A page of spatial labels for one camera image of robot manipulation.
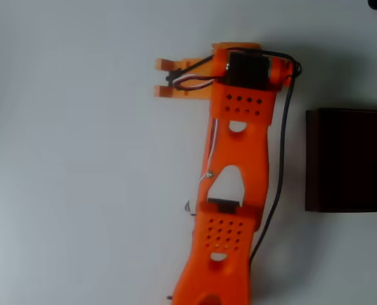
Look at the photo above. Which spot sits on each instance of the orange gripper with motor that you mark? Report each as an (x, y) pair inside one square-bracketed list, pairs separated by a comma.
[(166, 91)]

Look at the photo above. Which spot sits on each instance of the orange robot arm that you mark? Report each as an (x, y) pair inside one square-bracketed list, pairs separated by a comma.
[(236, 190)]

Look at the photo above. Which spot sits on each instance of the dark red box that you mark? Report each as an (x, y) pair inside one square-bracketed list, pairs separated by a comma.
[(350, 160)]

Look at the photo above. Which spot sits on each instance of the orange camera mount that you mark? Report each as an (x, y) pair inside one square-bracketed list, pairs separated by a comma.
[(188, 93)]

